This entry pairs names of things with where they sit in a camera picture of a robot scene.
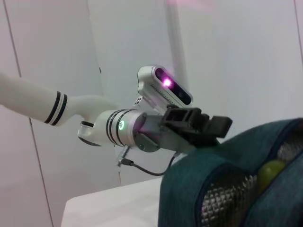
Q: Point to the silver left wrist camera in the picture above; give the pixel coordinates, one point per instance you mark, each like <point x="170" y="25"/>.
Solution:
<point x="163" y="89"/>

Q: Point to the green cucumber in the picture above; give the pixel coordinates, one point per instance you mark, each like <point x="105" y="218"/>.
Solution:
<point x="270" y="172"/>

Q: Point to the teal insulated lunch bag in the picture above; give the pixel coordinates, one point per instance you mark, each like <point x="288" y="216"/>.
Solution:
<point x="213" y="177"/>

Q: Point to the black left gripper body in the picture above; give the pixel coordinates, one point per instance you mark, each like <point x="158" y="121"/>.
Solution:
<point x="170" y="127"/>

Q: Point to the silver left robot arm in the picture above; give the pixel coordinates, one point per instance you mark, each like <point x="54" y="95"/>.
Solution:
<point x="82" y="111"/>

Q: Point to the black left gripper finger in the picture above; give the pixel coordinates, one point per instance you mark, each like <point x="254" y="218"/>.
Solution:
<point x="217" y="128"/>

